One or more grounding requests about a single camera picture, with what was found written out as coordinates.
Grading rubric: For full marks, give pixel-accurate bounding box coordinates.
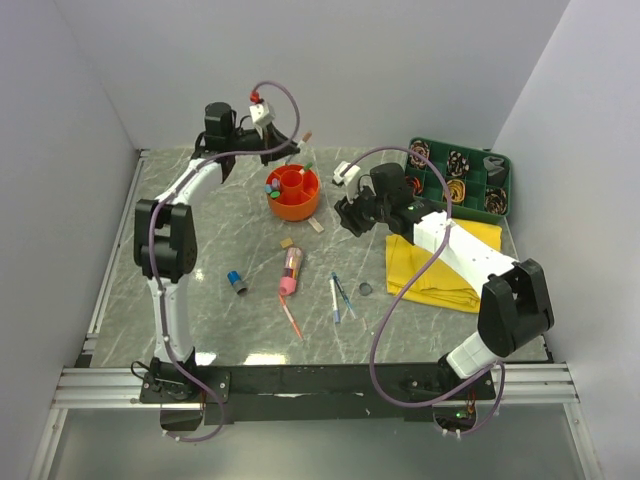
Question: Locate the orange pen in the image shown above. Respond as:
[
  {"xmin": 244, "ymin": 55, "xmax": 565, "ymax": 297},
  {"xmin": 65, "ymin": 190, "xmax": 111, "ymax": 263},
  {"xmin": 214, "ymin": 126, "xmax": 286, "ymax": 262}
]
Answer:
[{"xmin": 278, "ymin": 294, "xmax": 304, "ymax": 341}]

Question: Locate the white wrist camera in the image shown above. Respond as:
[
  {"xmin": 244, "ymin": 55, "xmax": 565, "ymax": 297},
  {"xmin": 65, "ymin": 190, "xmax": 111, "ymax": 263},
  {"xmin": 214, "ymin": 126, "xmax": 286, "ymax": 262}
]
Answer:
[
  {"xmin": 249, "ymin": 90, "xmax": 275, "ymax": 137},
  {"xmin": 332, "ymin": 161, "xmax": 362, "ymax": 203}
]

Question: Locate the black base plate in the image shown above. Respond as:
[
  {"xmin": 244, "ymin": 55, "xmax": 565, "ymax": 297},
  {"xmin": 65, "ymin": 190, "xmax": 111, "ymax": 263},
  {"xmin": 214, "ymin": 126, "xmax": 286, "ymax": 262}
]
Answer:
[{"xmin": 138, "ymin": 362, "xmax": 497, "ymax": 426}]

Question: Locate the blue grey cylinder cap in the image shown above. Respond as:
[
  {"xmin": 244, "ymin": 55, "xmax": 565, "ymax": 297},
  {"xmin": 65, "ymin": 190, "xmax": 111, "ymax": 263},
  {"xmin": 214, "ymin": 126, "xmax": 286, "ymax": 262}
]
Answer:
[{"xmin": 227, "ymin": 270, "xmax": 248, "ymax": 295}]

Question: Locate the dark patterned rolled tie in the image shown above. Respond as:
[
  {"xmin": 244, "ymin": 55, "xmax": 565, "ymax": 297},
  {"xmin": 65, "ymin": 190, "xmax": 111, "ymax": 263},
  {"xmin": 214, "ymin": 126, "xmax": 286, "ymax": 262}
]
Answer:
[{"xmin": 484, "ymin": 188, "xmax": 508, "ymax": 215}]

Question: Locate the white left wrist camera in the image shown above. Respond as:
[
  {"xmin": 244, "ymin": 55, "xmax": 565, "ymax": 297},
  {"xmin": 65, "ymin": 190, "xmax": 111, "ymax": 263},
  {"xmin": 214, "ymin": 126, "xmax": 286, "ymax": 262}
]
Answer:
[{"xmin": 249, "ymin": 90, "xmax": 275, "ymax": 137}]

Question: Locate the dark blue pen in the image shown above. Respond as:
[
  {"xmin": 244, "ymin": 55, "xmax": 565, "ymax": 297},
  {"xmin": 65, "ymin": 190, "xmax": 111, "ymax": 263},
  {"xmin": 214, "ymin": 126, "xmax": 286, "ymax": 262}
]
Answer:
[{"xmin": 331, "ymin": 271, "xmax": 357, "ymax": 319}]

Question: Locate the small grey round lid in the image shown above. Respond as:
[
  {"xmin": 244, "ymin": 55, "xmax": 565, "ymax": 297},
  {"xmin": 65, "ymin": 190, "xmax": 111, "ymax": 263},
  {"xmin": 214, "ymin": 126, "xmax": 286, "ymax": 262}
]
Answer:
[{"xmin": 359, "ymin": 282, "xmax": 373, "ymax": 296}]

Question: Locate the grey rolled item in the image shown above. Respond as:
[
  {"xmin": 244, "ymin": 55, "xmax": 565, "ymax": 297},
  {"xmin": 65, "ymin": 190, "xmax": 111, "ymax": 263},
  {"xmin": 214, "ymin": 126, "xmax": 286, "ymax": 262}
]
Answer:
[{"xmin": 483, "ymin": 156, "xmax": 508, "ymax": 186}]

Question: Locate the green compartment tray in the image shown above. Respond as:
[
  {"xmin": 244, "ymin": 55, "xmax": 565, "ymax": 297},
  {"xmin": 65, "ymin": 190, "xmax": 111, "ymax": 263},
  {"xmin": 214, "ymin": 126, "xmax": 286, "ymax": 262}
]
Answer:
[{"xmin": 405, "ymin": 137, "xmax": 512, "ymax": 224}]

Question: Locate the beige rectangular eraser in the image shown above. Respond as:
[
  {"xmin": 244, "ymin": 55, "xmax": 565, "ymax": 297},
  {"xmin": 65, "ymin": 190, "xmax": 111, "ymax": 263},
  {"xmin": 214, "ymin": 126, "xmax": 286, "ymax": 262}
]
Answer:
[{"xmin": 308, "ymin": 217, "xmax": 324, "ymax": 233}]

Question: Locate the yellow rolled tie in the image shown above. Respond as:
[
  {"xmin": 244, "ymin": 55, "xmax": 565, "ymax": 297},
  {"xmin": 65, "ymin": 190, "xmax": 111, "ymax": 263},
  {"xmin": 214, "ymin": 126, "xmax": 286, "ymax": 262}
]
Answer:
[{"xmin": 447, "ymin": 178, "xmax": 466, "ymax": 205}]

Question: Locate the orange round desk organizer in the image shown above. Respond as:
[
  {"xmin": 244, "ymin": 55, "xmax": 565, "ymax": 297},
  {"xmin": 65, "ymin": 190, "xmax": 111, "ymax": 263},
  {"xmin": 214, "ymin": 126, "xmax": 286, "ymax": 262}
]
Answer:
[{"xmin": 265, "ymin": 164, "xmax": 320, "ymax": 222}]

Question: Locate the orange navy rolled tie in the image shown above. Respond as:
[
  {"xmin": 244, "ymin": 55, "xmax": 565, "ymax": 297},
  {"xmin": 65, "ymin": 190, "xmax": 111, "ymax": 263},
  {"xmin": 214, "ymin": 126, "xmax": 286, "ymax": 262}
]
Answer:
[{"xmin": 405, "ymin": 176, "xmax": 423, "ymax": 196}]

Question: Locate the pink tube of crayons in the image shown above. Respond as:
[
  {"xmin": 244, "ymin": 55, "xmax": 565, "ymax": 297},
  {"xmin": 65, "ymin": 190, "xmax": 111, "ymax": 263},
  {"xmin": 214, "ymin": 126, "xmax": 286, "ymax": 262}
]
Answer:
[{"xmin": 279, "ymin": 246, "xmax": 304, "ymax": 296}]

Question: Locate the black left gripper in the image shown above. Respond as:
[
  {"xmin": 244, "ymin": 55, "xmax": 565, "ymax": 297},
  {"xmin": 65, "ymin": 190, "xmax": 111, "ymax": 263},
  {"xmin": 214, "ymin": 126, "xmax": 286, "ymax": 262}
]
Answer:
[{"xmin": 227, "ymin": 122, "xmax": 300, "ymax": 167}]

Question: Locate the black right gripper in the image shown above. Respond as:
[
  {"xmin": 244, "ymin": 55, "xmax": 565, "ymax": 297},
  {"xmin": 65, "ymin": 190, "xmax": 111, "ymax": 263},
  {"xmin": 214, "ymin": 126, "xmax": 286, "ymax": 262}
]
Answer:
[{"xmin": 334, "ymin": 179, "xmax": 391, "ymax": 238}]

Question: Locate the brown patterned rolled tie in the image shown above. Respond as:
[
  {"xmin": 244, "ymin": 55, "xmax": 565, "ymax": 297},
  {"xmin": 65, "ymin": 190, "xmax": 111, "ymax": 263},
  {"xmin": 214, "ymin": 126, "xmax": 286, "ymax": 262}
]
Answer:
[{"xmin": 408, "ymin": 140, "xmax": 430, "ymax": 170}]

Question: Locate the yellow folded cloth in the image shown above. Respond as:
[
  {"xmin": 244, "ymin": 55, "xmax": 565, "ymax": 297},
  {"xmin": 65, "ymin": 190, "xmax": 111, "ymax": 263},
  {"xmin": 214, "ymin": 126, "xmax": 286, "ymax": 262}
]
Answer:
[{"xmin": 385, "ymin": 219, "xmax": 502, "ymax": 313}]

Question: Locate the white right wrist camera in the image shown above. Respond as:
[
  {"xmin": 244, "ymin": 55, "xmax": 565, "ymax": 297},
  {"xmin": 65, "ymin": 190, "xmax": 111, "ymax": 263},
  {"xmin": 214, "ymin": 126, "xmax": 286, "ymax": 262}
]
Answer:
[{"xmin": 332, "ymin": 161, "xmax": 362, "ymax": 203}]

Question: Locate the white pen lilac cap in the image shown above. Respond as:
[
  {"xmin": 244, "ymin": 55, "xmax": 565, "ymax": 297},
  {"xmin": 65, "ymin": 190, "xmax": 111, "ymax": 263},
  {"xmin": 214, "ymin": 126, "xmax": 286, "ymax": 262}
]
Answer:
[{"xmin": 329, "ymin": 277, "xmax": 341, "ymax": 325}]

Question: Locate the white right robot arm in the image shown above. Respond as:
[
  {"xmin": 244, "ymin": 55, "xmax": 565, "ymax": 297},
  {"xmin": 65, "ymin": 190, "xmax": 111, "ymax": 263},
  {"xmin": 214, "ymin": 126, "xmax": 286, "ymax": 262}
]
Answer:
[{"xmin": 333, "ymin": 162, "xmax": 554, "ymax": 398}]

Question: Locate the brown-tipped white marker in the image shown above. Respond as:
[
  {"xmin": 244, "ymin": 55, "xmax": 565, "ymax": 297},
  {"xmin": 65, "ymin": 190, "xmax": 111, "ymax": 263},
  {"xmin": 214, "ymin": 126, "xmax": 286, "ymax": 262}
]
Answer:
[{"xmin": 285, "ymin": 130, "xmax": 312, "ymax": 165}]

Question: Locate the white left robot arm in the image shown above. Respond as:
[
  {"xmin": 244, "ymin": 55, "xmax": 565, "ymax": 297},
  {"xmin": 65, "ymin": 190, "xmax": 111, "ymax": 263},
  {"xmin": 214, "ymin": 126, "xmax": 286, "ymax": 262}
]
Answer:
[{"xmin": 133, "ymin": 100, "xmax": 299, "ymax": 364}]

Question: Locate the black floral rolled tie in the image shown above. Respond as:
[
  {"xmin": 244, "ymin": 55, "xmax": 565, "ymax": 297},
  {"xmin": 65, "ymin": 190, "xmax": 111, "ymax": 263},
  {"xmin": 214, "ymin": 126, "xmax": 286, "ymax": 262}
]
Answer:
[{"xmin": 447, "ymin": 150, "xmax": 470, "ymax": 178}]

